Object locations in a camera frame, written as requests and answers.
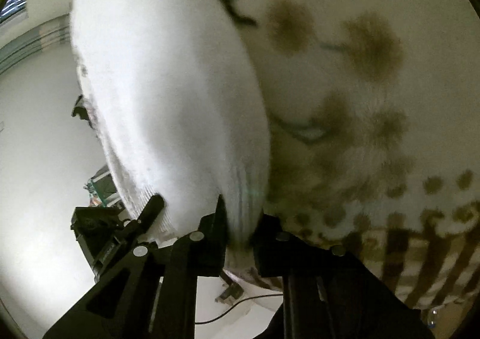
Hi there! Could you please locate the white knit sweater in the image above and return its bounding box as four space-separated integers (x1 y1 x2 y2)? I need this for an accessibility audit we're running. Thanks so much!
70 0 270 273

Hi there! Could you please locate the green shelf rack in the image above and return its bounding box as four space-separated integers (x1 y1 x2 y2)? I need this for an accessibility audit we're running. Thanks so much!
84 165 125 208

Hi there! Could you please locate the striped green curtain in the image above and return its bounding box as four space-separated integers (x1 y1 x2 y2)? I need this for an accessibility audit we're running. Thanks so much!
0 15 71 74

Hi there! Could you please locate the floral plush blanket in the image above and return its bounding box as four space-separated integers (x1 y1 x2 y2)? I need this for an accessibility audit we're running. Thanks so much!
226 0 479 310

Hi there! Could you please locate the black cable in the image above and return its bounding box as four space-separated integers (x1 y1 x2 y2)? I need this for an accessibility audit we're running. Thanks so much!
193 292 284 326

